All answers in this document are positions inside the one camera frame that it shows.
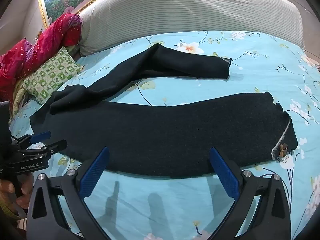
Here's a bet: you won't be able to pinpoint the yellow green floral cloth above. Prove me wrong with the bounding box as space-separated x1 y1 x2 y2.
10 80 33 118

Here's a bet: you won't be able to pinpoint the striped beige headboard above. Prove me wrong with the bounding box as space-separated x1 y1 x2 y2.
79 0 306 57

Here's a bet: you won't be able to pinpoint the red sequined blanket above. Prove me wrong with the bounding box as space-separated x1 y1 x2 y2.
0 13 83 103

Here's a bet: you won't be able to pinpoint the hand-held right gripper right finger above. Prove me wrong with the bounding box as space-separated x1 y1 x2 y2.
209 147 293 240

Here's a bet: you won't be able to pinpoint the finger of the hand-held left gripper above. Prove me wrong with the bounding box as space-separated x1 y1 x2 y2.
26 140 68 156
18 131 52 146

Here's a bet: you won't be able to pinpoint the gold framed landscape painting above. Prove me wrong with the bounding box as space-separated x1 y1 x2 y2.
37 0 133 28

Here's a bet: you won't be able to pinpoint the green patterned pillow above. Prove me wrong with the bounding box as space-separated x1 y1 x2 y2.
24 46 84 104

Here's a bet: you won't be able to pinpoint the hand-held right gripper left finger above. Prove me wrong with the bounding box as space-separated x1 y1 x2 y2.
26 146 113 240

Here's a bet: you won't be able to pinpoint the black pants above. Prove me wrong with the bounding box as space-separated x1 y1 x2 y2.
29 43 298 180

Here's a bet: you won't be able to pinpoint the person's left hand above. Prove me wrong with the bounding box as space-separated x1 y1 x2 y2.
0 172 35 207

